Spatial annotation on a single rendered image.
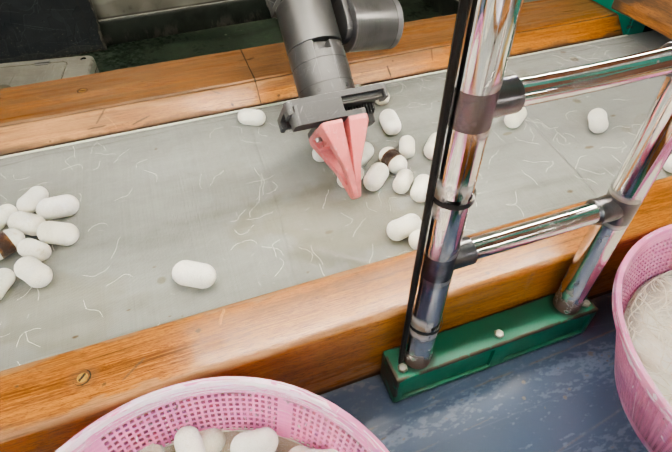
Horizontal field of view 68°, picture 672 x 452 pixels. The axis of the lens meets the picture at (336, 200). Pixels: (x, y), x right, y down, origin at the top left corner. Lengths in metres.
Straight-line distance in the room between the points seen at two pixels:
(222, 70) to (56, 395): 0.44
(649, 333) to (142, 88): 0.60
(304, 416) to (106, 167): 0.36
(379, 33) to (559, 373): 0.37
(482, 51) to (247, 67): 0.49
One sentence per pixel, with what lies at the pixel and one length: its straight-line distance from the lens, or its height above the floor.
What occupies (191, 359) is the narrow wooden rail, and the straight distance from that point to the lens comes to 0.39.
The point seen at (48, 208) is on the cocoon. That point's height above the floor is 0.76.
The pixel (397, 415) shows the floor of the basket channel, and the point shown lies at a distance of 0.46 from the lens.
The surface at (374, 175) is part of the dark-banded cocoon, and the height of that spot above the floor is 0.76.
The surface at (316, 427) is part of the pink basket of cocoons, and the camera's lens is 0.38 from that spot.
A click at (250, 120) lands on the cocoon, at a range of 0.61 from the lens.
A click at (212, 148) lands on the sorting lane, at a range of 0.60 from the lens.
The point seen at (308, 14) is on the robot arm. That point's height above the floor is 0.89.
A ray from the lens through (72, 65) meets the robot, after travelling 1.45.
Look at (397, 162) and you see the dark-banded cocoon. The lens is 0.53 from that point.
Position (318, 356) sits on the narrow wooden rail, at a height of 0.74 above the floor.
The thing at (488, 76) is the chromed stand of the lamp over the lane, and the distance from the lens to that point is 0.24.
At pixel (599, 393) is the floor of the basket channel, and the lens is 0.52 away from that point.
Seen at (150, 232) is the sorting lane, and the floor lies 0.74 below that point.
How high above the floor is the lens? 1.10
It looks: 44 degrees down
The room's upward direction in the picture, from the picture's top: straight up
